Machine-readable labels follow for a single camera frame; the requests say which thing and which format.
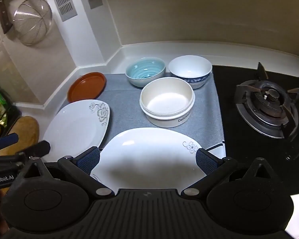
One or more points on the steel mesh strainer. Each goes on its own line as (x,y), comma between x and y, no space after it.
(32,20)

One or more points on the grey fabric mat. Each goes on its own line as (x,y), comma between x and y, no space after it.
(124,109)

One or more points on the white bowl with blue pattern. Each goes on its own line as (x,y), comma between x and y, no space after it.
(189,67)

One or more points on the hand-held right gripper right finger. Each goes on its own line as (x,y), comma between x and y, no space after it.
(206,161)

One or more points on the brown round plate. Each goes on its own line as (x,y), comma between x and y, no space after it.
(86,87)

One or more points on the teal ribbed bowl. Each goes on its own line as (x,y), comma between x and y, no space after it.
(145,71)

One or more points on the white floral square plate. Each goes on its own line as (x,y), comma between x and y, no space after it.
(144,154)
(72,127)

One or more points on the gas stove burner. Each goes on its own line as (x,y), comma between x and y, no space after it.
(261,70)

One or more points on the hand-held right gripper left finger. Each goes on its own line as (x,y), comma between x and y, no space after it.
(89,159)

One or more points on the wooden cutting board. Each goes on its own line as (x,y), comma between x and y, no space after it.
(25,129)

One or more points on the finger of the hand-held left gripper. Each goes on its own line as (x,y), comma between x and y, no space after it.
(38,148)
(6,139)

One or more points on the cream printed bowl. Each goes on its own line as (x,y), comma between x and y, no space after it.
(164,99)

